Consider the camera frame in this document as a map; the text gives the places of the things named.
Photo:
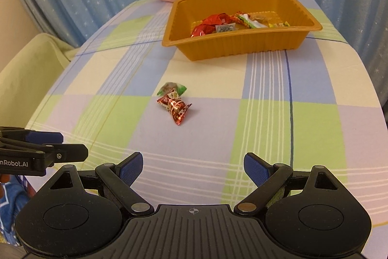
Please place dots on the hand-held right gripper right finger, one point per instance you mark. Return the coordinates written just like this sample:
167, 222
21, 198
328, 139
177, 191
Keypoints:
256, 169

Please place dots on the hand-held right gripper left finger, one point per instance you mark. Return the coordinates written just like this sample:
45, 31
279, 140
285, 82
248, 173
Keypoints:
132, 169

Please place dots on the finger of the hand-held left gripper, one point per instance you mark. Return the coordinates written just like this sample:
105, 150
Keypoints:
45, 136
72, 152

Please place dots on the orange plastic tray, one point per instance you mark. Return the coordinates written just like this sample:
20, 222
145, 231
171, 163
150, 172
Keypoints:
230, 46

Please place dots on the yellow green snack packet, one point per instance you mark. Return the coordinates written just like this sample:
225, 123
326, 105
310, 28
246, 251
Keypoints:
279, 24

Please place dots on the blue printed cloth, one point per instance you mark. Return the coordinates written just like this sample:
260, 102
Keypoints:
12, 207

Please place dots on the cream yellow cloth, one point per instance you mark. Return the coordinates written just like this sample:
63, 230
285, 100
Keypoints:
27, 74

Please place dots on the checked pastel tablecloth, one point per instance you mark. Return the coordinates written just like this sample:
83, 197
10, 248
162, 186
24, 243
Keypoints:
272, 101

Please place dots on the shiny red foil candy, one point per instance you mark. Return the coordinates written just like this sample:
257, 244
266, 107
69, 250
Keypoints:
175, 105

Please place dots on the green wrapped candy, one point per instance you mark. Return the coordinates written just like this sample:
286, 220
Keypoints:
169, 87

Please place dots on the clear candy with white label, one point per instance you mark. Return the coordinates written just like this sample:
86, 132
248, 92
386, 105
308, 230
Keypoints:
225, 27

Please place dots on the silver green snack packet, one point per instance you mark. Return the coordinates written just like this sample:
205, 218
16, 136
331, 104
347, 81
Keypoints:
250, 21

